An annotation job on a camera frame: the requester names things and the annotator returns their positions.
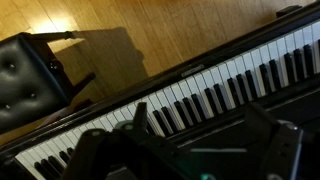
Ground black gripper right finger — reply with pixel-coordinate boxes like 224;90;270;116
245;103;320;180

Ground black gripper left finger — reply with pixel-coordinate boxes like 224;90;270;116
61;102;182;180

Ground black upright piano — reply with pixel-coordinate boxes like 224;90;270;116
1;2;320;180

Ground black tufted piano bench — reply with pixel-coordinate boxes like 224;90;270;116
0;31;95;134

